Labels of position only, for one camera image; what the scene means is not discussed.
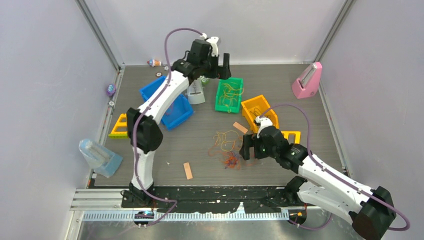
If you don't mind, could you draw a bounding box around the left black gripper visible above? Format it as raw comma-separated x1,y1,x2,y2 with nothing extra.
200,52,231,81

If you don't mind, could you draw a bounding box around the yellow cable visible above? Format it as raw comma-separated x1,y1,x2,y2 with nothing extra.
217,81,245,112

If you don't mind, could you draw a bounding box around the dark cable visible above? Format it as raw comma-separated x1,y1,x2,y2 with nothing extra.
249,106,266,120

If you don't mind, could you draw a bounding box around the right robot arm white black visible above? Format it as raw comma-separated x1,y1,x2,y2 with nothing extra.
239,126,397,240

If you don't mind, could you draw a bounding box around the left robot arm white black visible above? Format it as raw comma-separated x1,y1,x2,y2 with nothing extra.
126,36,231,207

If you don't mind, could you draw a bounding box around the tan wooden block far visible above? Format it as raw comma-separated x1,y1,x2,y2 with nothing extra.
233,121,249,134

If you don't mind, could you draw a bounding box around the tan wooden block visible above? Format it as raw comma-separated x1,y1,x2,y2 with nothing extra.
183,162,193,180
233,121,249,134

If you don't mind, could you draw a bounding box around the green plastic bin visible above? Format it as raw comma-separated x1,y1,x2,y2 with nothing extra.
214,77,244,114

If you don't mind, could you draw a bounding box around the orange plastic bin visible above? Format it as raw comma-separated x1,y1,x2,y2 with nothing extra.
241,94,271,133

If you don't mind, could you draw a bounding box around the white metronome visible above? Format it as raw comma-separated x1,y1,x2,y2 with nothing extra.
187,79,206,105

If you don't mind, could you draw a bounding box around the yellow triangle block right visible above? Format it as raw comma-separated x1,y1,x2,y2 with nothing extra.
281,131,301,144

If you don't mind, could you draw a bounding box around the yellow triangle block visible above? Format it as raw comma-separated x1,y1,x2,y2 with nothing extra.
108,113,128,139
281,131,301,144

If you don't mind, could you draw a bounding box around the blue plastic bin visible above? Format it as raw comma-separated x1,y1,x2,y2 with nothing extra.
138,71,194,131

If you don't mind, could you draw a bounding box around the tan wooden block near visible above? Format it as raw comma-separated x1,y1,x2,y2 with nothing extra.
183,162,193,180

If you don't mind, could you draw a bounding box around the small clown figurine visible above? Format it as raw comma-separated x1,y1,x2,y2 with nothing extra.
146,58,162,67

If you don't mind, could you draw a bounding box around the pink metronome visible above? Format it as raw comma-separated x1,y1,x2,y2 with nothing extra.
291,61,323,99

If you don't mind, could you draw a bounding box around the purple round toy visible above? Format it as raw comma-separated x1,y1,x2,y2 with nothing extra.
106,83,117,97

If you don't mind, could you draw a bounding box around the yellow triangle block left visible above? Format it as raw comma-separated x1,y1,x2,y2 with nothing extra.
108,113,128,139

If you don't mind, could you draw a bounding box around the clear blue plastic container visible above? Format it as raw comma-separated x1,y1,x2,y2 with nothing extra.
78,138,123,178

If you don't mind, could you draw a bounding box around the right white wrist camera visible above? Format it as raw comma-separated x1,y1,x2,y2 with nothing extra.
254,116,273,139

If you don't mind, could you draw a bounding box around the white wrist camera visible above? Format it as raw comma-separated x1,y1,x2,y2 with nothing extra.
254,116,273,139
200,33,221,57

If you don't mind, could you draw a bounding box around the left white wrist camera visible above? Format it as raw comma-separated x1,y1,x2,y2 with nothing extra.
200,33,221,57

